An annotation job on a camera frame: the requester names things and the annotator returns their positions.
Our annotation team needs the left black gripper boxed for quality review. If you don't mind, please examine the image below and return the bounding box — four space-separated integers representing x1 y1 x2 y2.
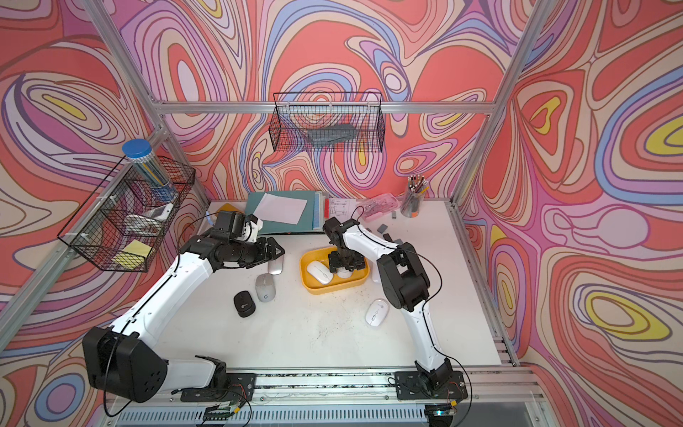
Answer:
227 235 285 268

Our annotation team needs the green folder stack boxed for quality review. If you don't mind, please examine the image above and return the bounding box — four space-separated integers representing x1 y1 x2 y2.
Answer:
245 190 325 235

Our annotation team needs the black wire side basket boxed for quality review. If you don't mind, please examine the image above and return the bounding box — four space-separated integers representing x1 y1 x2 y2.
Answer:
58 156 196 272

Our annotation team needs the yellow storage box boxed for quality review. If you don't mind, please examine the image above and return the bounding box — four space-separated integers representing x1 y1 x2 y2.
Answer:
300 247 370 295

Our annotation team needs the dark eraser in basket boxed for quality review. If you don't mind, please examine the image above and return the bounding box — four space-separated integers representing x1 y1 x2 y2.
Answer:
307 124 358 148

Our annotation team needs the grey mouse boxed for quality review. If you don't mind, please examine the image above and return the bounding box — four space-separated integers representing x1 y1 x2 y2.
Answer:
254 273 277 302

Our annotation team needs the black wire wall basket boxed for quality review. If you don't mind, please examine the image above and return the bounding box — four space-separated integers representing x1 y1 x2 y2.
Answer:
269 90 386 153

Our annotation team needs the pen cup with pens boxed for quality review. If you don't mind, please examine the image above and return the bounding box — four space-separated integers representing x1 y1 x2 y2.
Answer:
400 174 429 218

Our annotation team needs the blue-lid pencil jar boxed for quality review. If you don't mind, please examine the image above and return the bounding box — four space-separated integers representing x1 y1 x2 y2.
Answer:
122 139 178 204

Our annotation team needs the white paper sheet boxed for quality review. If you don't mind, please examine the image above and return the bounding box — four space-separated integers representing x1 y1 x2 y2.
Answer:
254 193 308 225

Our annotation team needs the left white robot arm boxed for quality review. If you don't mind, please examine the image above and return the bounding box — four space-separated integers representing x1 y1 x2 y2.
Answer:
82 211 286 403

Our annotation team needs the silver slim mouse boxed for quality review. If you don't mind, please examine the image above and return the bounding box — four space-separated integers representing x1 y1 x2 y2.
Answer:
268 256 284 276

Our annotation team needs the pink transparent clip box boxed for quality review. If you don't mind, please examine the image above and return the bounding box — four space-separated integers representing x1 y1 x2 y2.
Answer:
357 193 400 222

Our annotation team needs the yellow sticky note pad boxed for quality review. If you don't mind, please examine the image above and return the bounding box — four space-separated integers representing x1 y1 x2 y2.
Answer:
113 239 151 270

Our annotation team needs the black mouse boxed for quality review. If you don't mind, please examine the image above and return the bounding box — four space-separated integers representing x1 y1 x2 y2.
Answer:
233 290 256 318

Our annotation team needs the printed instruction sheet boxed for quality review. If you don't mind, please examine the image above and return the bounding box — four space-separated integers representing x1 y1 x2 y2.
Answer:
327 197 358 221

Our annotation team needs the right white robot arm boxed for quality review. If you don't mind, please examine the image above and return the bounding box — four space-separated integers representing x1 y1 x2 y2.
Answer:
323 217 469 402

